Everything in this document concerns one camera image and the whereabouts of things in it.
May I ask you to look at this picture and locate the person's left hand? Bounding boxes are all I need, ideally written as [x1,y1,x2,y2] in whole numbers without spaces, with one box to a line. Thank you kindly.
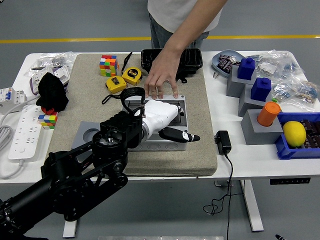
[143,51,181,100]

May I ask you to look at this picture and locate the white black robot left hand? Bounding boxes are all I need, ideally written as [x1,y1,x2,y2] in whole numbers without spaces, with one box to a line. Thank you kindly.
[141,98,202,144]

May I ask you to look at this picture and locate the grey junction box clear lid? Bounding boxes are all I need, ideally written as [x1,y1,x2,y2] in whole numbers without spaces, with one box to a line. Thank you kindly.
[118,94,190,152]

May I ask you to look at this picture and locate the orange cylinder battery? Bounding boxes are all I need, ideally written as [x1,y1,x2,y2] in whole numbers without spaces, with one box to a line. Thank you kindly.
[256,101,282,127]

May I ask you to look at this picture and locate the yellow tape measure black label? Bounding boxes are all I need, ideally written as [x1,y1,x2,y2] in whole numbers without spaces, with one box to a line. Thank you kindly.
[121,66,144,85]

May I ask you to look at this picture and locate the black plastic case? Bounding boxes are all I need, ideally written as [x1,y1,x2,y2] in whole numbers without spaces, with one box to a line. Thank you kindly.
[140,47,204,83]

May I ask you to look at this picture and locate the white table leg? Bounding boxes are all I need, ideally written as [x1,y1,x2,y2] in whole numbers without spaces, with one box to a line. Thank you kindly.
[62,219,78,238]
[239,179,265,233]

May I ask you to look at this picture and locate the grey-brown mat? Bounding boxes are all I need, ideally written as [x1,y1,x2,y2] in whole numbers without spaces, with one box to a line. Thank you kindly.
[43,53,218,177]

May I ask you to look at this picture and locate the blue-grey oval dish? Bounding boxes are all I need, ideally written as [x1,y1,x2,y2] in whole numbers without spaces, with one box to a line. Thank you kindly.
[211,49,247,77]

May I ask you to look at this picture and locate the large colourful puzzle cube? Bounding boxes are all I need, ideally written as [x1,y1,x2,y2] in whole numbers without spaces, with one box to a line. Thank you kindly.
[99,54,120,78]

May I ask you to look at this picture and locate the black table control panel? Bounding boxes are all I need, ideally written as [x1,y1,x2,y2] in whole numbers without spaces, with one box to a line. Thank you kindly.
[269,177,311,186]

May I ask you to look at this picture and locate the dark snack packet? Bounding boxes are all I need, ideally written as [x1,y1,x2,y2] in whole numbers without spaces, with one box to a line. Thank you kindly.
[216,59,235,75]
[218,54,238,64]

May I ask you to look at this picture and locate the black power adapter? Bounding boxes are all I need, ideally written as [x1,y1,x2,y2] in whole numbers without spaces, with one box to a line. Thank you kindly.
[214,130,233,155]

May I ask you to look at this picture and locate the grey block with round hole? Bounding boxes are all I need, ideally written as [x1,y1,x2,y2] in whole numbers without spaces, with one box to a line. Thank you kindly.
[71,121,106,161]

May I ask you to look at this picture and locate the blue stepped block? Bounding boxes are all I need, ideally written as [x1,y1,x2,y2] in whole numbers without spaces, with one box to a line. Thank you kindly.
[237,57,256,81]
[250,77,273,103]

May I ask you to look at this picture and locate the blue plastic bin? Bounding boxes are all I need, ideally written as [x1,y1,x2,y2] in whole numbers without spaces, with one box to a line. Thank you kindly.
[274,111,320,160]

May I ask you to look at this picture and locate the white plug adapter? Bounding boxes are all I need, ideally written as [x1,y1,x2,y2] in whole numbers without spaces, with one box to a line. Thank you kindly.
[52,64,71,87]

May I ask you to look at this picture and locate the yellow lemon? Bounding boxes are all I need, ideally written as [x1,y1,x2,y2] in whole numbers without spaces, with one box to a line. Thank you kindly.
[282,120,307,148]

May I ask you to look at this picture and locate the clear bag with adapters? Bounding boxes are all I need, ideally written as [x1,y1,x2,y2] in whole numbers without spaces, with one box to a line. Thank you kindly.
[23,51,77,78]

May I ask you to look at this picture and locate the black cloth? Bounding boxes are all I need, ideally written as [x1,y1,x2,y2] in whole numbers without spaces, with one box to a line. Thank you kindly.
[35,72,70,113]

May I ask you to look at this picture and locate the small colourful puzzle cube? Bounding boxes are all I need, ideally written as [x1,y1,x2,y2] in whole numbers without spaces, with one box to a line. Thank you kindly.
[38,111,59,130]

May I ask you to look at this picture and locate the clear bag of parts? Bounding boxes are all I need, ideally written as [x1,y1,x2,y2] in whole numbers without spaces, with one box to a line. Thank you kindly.
[271,74,320,111]
[251,49,306,81]

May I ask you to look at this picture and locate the dark brown components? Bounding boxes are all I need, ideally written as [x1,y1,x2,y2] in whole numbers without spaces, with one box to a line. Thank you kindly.
[299,119,320,150]

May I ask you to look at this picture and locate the white purple socket adapter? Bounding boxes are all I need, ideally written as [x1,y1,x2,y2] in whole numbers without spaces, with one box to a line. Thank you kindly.
[29,73,43,96]

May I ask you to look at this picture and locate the white power strip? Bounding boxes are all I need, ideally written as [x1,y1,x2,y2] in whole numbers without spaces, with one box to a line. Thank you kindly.
[7,104,47,161]

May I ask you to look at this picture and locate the white circuit breaker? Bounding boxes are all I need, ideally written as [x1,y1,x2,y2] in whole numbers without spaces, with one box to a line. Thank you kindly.
[0,86,28,106]

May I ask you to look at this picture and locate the yellow tape measure black strap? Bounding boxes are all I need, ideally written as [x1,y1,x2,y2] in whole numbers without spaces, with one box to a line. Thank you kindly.
[101,75,128,105]

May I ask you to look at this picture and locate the black adapter cord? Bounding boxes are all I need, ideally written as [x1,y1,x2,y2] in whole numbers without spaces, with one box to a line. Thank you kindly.
[202,152,235,240]

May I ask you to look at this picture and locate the white power cable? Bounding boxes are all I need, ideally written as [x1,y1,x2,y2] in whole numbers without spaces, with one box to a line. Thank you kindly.
[0,96,38,180]

